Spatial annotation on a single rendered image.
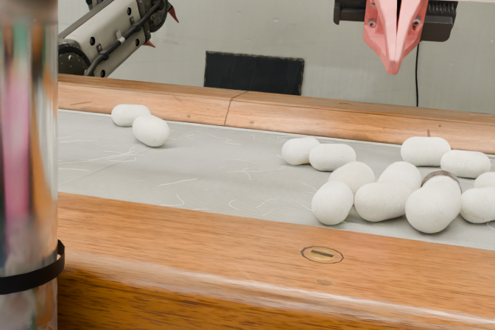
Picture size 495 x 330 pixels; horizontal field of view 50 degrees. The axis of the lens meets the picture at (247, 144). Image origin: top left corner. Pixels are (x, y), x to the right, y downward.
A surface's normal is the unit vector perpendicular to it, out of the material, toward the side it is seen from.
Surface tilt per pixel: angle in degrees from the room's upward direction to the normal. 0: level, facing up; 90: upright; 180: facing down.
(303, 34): 90
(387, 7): 61
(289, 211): 0
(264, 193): 0
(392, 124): 45
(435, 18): 40
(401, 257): 0
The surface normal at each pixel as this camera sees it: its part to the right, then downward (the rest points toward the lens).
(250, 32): -0.18, 0.24
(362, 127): -0.08, -0.56
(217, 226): 0.07, -0.98
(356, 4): -0.19, 0.77
